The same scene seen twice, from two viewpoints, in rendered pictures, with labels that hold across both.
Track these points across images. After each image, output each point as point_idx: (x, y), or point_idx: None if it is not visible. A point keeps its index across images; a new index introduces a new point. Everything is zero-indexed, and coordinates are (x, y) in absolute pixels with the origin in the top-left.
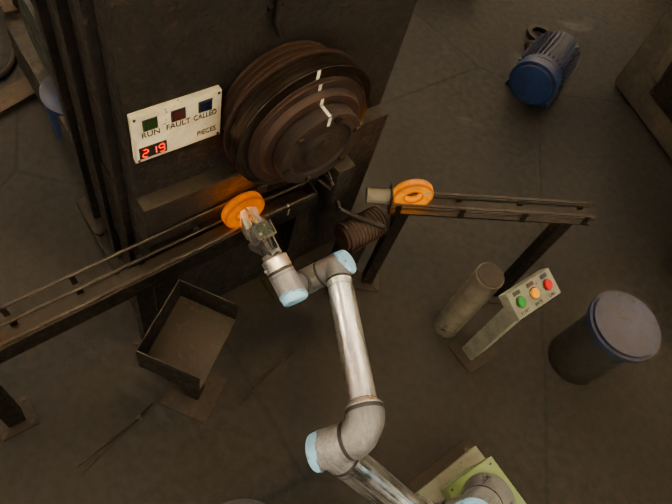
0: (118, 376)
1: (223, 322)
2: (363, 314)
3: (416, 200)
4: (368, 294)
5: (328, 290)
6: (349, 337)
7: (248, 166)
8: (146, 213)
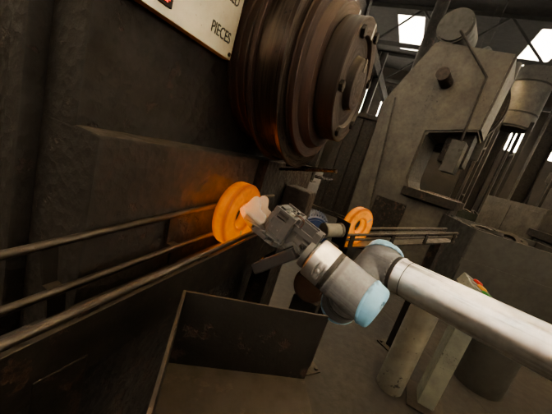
0: None
1: (287, 393)
2: (324, 401)
3: (360, 232)
4: (313, 378)
5: (400, 284)
6: (519, 315)
7: (287, 82)
8: (103, 143)
